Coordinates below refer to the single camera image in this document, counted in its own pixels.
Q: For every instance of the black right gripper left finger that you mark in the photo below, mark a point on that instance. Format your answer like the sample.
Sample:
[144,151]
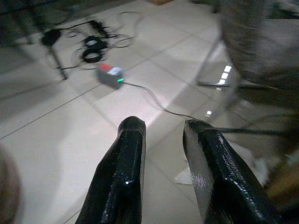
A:
[121,177]

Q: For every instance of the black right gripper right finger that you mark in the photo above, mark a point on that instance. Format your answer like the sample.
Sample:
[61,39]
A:
[224,177]

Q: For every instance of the grey power box red top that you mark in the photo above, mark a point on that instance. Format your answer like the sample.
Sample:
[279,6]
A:
[110,75]

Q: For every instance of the grey fabric cover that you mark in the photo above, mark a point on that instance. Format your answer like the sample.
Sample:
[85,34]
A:
[259,39]

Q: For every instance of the dark metal table frame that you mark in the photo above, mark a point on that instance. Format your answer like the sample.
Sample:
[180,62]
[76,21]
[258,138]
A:
[35,35]

